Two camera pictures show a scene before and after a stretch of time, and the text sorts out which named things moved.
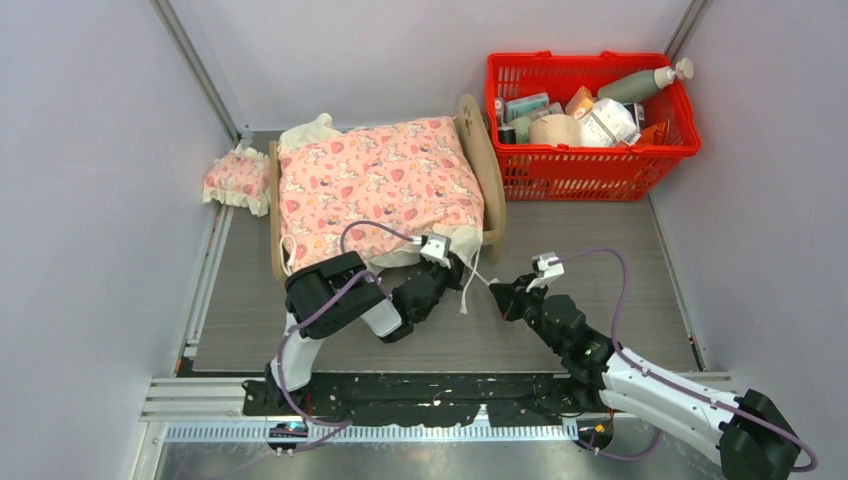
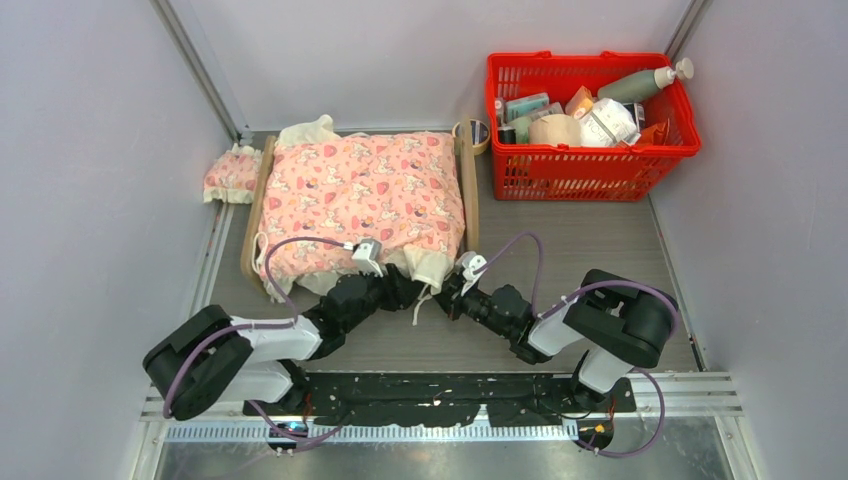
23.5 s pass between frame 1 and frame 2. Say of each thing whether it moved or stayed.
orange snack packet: stayed
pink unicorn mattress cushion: stayed
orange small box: stayed
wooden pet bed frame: moved
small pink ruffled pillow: stayed
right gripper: moved
